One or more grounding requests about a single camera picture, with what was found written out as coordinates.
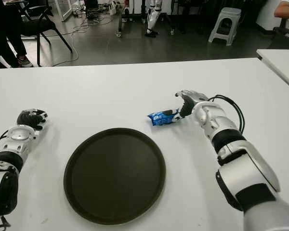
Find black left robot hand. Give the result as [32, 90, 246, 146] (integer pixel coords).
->
[16, 108, 49, 132]

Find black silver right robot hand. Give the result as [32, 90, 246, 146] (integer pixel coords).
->
[174, 90, 209, 121]

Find blue Oreo packet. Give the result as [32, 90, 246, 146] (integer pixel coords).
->
[146, 108, 182, 127]

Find person in black trousers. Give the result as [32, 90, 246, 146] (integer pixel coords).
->
[0, 0, 34, 68]

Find black metal chair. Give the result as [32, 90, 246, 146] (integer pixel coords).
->
[19, 0, 73, 67]

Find white humanoid robot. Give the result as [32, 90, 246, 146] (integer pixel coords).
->
[144, 0, 163, 38]

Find round dark brown tray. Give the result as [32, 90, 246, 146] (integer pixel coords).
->
[63, 128, 166, 219]

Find grey plastic stool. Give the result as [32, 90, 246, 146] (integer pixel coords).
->
[208, 7, 241, 46]

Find white side table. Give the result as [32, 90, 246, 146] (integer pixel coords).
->
[256, 49, 289, 94]

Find white framed panel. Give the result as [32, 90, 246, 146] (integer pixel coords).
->
[54, 0, 73, 22]

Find black office chair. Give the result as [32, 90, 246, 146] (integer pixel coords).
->
[267, 16, 289, 50]

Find person in white shirt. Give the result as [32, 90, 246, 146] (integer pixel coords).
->
[274, 0, 289, 37]

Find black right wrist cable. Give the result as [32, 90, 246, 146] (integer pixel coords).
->
[208, 94, 246, 133]

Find white floor cable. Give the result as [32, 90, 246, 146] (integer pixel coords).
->
[42, 14, 79, 67]

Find black wheeled frame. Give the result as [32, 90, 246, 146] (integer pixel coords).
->
[115, 0, 176, 38]

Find black left elbow cable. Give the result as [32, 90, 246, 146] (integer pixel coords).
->
[0, 215, 11, 231]

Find tangled floor cables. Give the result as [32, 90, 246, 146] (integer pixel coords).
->
[85, 8, 113, 26]

